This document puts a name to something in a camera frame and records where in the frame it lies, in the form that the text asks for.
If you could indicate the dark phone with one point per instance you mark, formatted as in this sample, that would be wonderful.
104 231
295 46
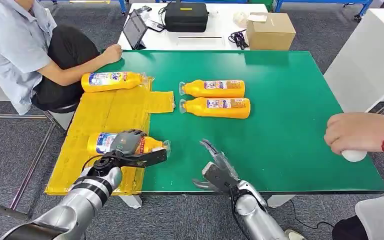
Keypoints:
142 10
155 26

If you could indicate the clear plastic bag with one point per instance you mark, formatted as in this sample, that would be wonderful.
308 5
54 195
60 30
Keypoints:
240 19

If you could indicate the black round stool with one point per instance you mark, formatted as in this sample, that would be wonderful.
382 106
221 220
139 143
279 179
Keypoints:
62 108

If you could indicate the pale shoe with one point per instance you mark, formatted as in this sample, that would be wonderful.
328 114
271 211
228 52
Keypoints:
294 236

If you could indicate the green table mat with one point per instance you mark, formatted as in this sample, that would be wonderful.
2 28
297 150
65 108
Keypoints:
278 149

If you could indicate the person's right hand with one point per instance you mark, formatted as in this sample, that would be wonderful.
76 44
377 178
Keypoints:
112 54

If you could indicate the black tablet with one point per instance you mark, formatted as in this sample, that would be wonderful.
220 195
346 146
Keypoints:
134 30

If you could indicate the yellow plastic sheet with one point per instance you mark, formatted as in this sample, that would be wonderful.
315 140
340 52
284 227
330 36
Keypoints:
112 112

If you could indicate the blue metal rack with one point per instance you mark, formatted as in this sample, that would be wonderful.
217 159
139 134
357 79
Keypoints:
278 5

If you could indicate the black carry case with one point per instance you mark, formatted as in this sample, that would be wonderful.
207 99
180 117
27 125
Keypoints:
186 16

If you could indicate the brown cardboard box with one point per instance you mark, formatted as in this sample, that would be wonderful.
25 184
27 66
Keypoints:
271 34

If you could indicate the white paper slip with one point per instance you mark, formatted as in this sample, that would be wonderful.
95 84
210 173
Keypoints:
257 18

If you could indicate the white table leg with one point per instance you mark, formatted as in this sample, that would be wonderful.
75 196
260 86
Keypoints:
130 201
279 200

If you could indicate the large white table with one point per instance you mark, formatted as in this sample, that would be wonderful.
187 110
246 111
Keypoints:
367 59

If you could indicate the orange drink bottle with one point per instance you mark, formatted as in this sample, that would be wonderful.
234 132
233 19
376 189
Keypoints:
195 108
101 144
112 82
192 89

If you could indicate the small white object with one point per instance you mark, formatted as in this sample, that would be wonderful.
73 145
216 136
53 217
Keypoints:
354 156

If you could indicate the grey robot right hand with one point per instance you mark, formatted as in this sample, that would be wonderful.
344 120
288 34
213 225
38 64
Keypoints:
225 162

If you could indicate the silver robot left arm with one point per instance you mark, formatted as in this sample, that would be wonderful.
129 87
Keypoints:
79 202

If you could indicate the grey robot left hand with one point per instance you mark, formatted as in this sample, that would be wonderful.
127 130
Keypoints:
127 142

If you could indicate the person's hand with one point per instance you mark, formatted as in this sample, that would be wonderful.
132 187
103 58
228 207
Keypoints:
354 132

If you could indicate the green plastic crate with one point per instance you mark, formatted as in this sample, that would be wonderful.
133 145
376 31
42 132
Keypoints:
261 4

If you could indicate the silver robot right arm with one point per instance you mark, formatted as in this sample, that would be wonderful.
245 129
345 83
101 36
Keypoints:
258 215

